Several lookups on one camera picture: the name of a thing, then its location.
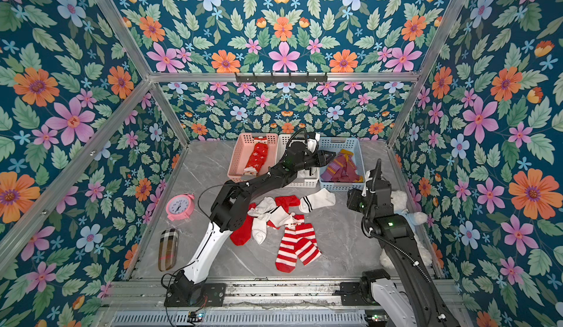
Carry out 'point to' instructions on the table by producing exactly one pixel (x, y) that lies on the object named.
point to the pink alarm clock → (179, 207)
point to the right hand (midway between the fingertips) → (357, 189)
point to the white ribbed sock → (262, 210)
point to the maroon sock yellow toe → (342, 168)
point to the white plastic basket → (306, 178)
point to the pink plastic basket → (243, 149)
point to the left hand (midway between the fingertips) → (336, 151)
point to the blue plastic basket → (336, 144)
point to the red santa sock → (259, 157)
